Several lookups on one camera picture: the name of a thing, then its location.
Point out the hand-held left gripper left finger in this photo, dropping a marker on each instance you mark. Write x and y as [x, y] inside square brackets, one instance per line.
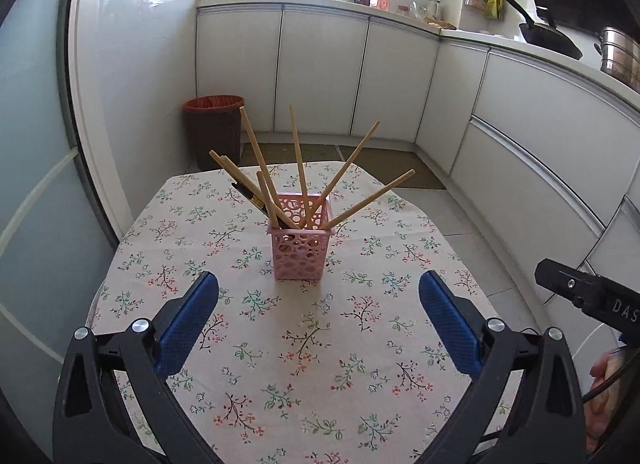
[187, 324]

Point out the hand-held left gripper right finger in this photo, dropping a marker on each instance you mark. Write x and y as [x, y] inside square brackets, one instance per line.
[450, 324]

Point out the pink perforated utensil holder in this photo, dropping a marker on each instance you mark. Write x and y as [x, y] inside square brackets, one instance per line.
[300, 254]

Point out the black chopstick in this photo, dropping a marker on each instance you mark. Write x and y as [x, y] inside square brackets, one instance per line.
[245, 192]

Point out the wooden chopstick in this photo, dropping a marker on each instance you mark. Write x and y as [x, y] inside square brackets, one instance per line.
[375, 196]
[257, 160]
[265, 194]
[298, 154]
[346, 169]
[220, 162]
[237, 170]

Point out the person's right hand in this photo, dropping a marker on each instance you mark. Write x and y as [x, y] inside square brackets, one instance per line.
[600, 419]

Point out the floral tablecloth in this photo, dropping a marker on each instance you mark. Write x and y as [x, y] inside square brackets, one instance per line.
[310, 344]

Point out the brown floor mat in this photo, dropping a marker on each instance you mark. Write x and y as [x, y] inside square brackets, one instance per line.
[400, 159]
[320, 154]

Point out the brown trash bin red liner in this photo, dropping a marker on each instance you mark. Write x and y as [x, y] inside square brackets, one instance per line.
[210, 134]

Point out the frosted glass sliding door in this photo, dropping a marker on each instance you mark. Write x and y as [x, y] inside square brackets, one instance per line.
[35, 194]

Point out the stainless steel steamer pot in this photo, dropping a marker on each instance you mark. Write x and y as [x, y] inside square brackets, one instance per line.
[620, 59]

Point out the black wok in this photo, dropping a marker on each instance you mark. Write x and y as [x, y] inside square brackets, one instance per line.
[550, 41]

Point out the white kitchen cabinet unit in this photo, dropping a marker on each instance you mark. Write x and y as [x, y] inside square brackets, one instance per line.
[325, 74]

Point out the white kitchen countertop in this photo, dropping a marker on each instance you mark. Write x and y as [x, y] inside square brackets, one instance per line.
[480, 36]

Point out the yellow bag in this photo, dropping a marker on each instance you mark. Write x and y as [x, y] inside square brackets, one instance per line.
[494, 4]

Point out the white kettle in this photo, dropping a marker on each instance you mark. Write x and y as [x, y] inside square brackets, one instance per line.
[433, 9]

